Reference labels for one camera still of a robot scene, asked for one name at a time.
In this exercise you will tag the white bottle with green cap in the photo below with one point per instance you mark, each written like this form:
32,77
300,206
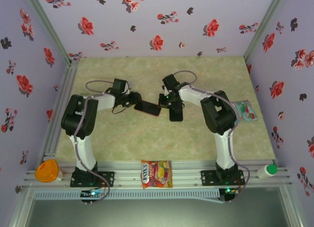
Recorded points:
267,171

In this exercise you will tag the orange lidded container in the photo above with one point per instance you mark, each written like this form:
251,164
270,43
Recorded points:
45,171

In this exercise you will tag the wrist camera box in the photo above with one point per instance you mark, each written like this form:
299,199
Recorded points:
165,90
126,86

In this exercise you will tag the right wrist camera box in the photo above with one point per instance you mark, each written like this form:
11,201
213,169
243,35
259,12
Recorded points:
165,90

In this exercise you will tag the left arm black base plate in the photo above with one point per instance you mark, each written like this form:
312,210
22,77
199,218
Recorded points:
108,179

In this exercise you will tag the teal Fox's candy bag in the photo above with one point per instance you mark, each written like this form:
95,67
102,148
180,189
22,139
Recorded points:
246,110

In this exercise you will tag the red Fox's candy bag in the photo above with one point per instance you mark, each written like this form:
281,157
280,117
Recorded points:
157,174

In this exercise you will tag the aluminium mounting rail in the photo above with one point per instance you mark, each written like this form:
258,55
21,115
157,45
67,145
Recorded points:
130,174

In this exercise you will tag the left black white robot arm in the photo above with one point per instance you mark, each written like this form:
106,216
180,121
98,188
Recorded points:
77,116

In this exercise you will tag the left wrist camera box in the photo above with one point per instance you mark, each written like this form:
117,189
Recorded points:
126,86

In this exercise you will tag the aluminium corner post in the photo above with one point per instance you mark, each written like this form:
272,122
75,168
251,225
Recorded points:
46,23
263,26

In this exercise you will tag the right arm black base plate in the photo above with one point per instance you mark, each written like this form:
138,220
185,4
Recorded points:
208,178

